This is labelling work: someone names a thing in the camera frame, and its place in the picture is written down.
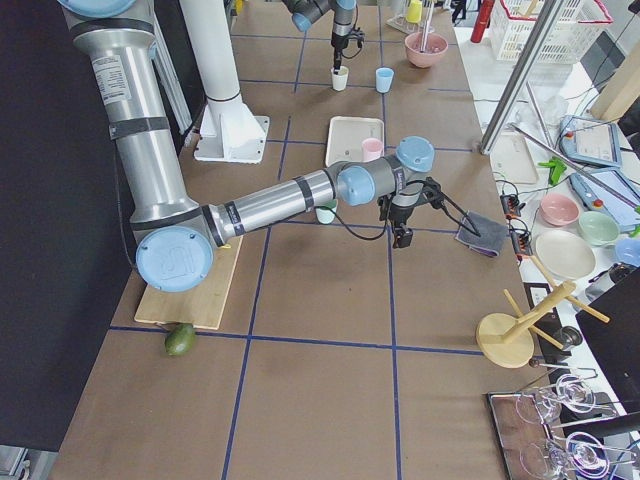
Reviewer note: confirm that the pink plastic cup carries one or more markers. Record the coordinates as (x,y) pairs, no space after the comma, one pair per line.
(372,149)

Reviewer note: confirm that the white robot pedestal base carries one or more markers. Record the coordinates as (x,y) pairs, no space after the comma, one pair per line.
(229,131)

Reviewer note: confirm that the green bowl on side table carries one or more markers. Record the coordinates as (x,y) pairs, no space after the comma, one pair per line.
(597,228)

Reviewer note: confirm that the pink bowl with ice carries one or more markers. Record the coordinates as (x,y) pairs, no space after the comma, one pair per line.
(425,56)

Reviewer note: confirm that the blue bowl on side table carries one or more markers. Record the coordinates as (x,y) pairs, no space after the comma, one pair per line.
(627,250)

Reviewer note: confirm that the wooden cup tree stand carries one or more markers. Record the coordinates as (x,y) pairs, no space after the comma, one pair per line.
(507,340)

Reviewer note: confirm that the wooden cutting board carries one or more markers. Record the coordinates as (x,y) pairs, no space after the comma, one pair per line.
(202,306)

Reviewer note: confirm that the black tray with glasses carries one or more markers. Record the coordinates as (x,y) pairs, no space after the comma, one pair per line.
(562,430)

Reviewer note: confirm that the blue teach pendant tablet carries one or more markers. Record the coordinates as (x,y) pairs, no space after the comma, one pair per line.
(590,142)

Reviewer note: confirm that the cream plate on side table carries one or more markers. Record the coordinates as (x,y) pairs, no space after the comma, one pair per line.
(564,254)

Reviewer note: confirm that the blue plastic cup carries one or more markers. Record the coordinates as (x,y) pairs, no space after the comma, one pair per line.
(383,79)

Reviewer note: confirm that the yellow cup in background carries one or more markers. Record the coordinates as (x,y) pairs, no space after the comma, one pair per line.
(413,12)

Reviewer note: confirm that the cream rabbit serving tray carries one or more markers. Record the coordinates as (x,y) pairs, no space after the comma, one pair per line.
(345,137)

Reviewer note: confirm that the red bottle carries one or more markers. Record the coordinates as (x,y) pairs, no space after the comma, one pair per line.
(482,20)

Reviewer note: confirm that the grey folded cloth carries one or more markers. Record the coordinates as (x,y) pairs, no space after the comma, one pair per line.
(482,235)

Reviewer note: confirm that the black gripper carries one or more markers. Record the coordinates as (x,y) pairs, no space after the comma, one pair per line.
(434,195)
(340,46)

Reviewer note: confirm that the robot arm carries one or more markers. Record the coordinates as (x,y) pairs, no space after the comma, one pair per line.
(304,13)
(176,236)

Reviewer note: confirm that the green plastic cup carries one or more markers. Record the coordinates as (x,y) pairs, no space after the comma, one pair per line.
(326,213)

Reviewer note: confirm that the cream plastic cup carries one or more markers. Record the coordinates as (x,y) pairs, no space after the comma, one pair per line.
(339,78)

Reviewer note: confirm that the pink bowl on side table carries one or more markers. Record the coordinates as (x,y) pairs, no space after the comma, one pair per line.
(558,210)

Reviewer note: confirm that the spare cream tray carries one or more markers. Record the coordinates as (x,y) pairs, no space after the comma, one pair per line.
(511,158)

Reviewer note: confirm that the aluminium frame post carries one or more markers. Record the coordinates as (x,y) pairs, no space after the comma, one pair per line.
(544,38)

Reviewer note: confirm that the green avocado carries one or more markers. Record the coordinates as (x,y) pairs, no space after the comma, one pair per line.
(180,340)

